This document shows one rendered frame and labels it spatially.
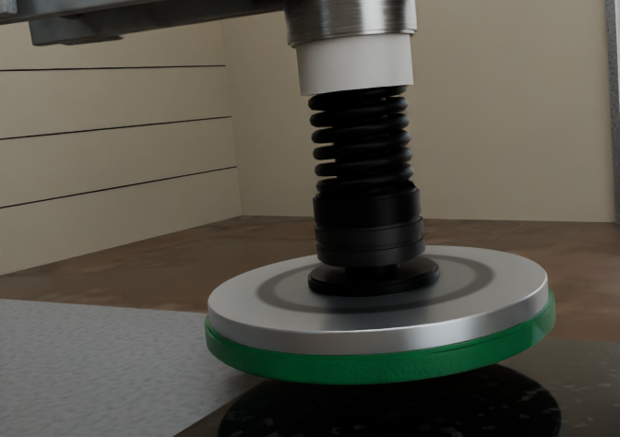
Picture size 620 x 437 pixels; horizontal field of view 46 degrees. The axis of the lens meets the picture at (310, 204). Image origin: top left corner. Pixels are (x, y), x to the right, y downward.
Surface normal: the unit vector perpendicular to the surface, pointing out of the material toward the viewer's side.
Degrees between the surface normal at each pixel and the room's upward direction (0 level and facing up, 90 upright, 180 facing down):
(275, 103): 90
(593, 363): 0
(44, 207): 90
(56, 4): 90
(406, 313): 0
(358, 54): 90
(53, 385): 0
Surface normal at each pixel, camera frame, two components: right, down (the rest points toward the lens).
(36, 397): -0.10, -0.99
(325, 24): -0.41, 0.16
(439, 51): -0.62, 0.16
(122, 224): 0.78, 0.00
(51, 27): -0.13, 0.14
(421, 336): 0.16, 0.11
